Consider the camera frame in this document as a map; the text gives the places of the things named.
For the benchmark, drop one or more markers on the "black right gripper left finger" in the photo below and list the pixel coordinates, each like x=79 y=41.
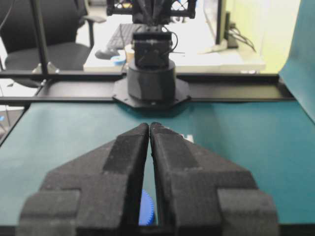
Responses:
x=95 y=194

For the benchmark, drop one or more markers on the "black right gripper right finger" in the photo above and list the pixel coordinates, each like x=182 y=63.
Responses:
x=201 y=193

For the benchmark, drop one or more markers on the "large blue gear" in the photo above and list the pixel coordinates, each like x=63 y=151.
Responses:
x=146 y=213

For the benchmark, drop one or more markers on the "blue tape roll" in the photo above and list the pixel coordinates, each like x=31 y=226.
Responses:
x=118 y=60

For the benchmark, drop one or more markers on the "teal backdrop sheet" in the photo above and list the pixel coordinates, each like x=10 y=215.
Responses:
x=298 y=73

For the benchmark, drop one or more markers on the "white desk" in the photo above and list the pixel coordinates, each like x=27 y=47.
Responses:
x=191 y=54

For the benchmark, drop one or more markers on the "black keyboard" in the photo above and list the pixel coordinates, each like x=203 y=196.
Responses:
x=123 y=35

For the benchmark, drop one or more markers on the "black office chair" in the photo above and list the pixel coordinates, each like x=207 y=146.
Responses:
x=46 y=33

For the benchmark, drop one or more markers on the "computer monitor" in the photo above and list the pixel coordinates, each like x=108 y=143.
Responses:
x=218 y=21

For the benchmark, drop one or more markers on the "black aluminium frame rail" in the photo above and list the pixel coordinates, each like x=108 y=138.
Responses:
x=79 y=87

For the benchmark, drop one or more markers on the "black vertical frame post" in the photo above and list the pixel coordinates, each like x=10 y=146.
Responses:
x=40 y=35

